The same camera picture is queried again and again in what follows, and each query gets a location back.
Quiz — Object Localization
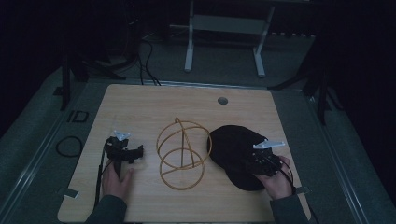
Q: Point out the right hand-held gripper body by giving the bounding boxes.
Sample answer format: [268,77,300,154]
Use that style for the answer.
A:
[248,139,286,177]

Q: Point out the person's right hand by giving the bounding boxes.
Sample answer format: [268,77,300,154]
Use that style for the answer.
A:
[253,155,296,201]

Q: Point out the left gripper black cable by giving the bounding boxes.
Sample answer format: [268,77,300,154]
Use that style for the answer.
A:
[92,148,113,210]

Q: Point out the black cap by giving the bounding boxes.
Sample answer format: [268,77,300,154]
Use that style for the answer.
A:
[206,124,282,192]

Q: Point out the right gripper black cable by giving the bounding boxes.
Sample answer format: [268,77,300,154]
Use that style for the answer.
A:
[262,154,297,196]

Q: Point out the black floor cables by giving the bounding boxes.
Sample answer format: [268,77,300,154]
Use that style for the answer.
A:
[134,34,163,87]

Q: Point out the white metal desk frame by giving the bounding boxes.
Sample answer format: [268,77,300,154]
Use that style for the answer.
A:
[169,0,312,78]

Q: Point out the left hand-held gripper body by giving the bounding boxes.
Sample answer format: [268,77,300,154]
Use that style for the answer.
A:
[104,130,135,180]

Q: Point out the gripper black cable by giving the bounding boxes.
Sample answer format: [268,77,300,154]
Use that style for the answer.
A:
[92,148,113,210]
[262,154,297,196]

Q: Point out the person's left hand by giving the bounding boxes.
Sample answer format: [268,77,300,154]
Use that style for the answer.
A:
[101,160,135,201]

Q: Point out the grey tape piece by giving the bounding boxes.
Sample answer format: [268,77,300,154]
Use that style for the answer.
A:
[294,186,313,196]
[56,187,80,200]

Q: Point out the gold wire hat stand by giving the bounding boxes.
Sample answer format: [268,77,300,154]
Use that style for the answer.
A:
[155,117,214,191]

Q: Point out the black metal stand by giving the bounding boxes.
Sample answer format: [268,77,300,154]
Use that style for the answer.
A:
[268,59,345,126]
[52,52,127,112]

